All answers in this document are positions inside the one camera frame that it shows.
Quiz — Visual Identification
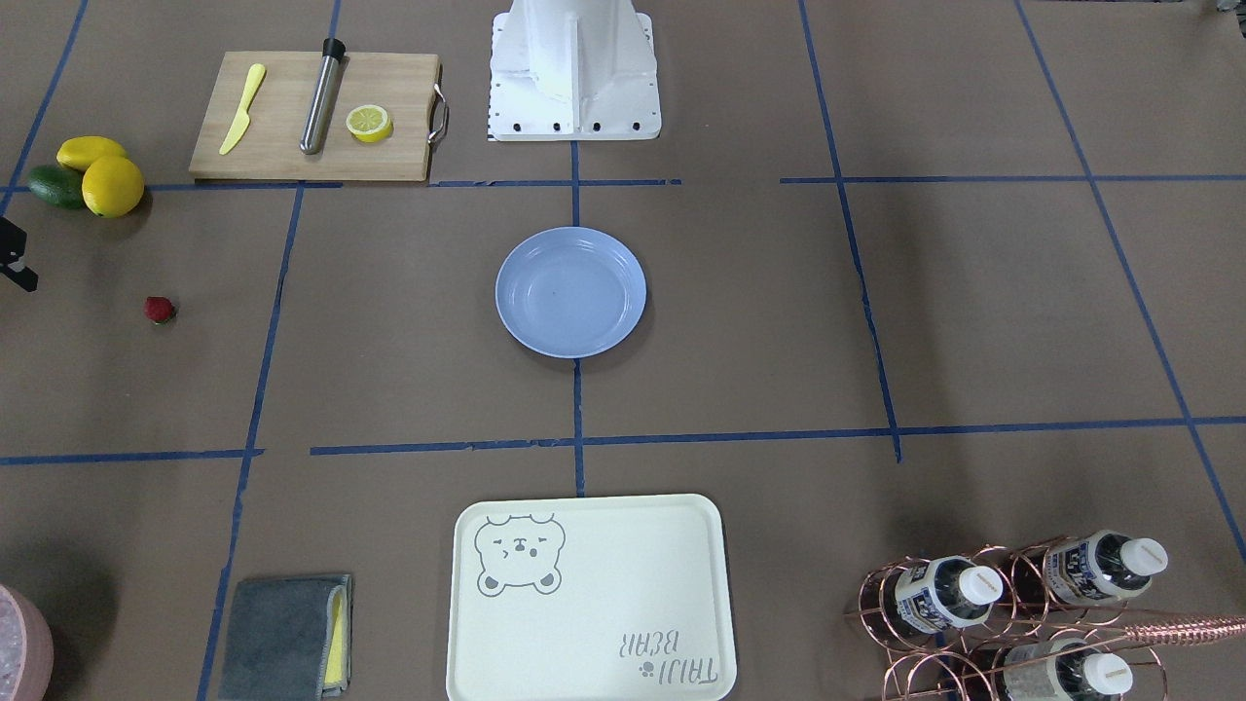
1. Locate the cream bear tray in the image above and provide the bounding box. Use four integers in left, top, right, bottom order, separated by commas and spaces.
446, 494, 738, 700

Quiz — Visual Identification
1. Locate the copper wire bottle rack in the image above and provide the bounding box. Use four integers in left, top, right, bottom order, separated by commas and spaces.
844, 538, 1244, 700

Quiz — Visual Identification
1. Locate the grey cloth with sponge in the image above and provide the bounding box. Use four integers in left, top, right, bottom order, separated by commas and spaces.
217, 572, 354, 700

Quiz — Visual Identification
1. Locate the pink bowl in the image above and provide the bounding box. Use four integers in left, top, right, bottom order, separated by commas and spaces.
1, 585, 55, 700

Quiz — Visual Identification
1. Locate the red strawberry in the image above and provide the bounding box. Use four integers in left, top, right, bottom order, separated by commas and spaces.
143, 296, 178, 325

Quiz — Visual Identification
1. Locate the yellow lemon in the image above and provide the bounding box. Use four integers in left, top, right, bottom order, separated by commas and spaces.
82, 156, 146, 218
56, 134, 128, 173

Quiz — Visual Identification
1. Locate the steel knife sharpener rod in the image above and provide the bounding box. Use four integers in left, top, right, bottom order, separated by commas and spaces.
299, 37, 346, 156

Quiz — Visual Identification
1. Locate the dark bottle white cap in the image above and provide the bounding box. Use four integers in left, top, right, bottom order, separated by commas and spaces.
1040, 530, 1170, 608

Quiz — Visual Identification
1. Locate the yellow plastic knife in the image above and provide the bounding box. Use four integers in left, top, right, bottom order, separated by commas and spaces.
218, 64, 267, 156

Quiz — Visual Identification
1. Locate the blue round plate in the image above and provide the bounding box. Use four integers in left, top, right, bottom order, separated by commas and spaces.
495, 227, 648, 359

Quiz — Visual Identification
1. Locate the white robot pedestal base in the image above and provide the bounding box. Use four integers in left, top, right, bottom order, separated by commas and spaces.
487, 1, 663, 142

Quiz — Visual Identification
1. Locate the wooden cutting board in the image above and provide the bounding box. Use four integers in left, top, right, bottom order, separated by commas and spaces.
188, 52, 442, 183

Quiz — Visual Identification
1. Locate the lemon half slice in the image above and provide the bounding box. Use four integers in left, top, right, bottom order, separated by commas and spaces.
346, 105, 392, 144

